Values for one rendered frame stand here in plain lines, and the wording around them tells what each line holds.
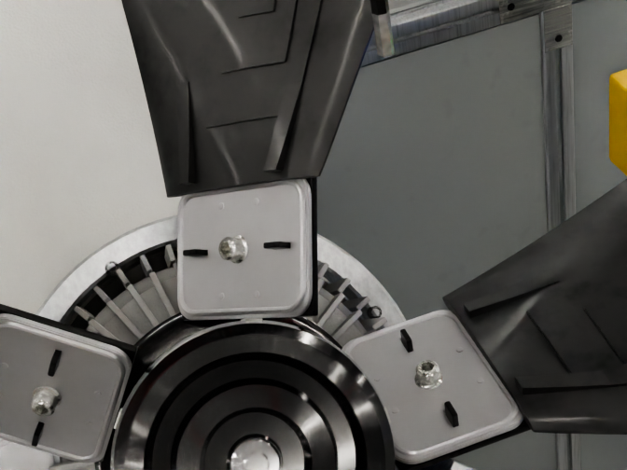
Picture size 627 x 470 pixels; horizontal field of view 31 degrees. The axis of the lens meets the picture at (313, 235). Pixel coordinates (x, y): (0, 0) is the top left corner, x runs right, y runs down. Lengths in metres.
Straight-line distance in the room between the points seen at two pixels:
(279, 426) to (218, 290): 0.09
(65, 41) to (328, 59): 0.30
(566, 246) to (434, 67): 0.73
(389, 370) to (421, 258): 0.90
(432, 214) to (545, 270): 0.83
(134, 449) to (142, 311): 0.18
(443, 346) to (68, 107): 0.33
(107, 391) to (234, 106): 0.15
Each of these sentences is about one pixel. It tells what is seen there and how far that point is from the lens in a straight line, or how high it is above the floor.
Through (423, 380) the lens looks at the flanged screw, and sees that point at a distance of 0.55.
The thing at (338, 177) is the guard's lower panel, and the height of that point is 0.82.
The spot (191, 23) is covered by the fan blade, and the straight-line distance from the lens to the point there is 0.57.
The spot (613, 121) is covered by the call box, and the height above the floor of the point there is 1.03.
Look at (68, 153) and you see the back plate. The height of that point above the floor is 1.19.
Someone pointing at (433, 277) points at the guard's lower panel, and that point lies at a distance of 1.48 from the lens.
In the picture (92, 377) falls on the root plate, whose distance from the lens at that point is 0.52.
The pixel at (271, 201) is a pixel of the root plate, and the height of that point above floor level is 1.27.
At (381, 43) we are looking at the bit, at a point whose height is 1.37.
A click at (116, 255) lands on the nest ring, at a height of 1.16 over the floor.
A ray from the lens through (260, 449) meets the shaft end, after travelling 0.48.
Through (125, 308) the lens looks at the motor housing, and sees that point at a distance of 0.64.
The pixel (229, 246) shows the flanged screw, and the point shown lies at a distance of 0.54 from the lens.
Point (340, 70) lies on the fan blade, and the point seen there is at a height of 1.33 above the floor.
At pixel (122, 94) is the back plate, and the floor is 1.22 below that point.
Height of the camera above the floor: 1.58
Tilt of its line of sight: 37 degrees down
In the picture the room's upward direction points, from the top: 11 degrees counter-clockwise
